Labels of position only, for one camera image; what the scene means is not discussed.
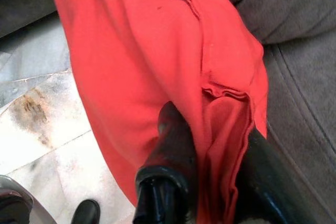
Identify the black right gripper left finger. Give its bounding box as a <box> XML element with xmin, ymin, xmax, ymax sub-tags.
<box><xmin>132</xmin><ymin>100</ymin><xmax>200</xmax><ymax>224</ymax></box>

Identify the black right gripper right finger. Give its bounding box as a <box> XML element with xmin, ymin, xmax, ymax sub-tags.
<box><xmin>235</xmin><ymin>127</ymin><xmax>299</xmax><ymax>224</ymax></box>

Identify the red pillow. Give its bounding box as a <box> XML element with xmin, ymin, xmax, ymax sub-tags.
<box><xmin>45</xmin><ymin>0</ymin><xmax>269</xmax><ymax>224</ymax></box>

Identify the grey fabric sofa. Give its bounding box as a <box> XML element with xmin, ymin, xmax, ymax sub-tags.
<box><xmin>0</xmin><ymin>0</ymin><xmax>336</xmax><ymax>224</ymax></box>

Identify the black robot foot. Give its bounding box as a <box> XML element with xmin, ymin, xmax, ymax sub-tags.
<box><xmin>72</xmin><ymin>199</ymin><xmax>101</xmax><ymax>224</ymax></box>

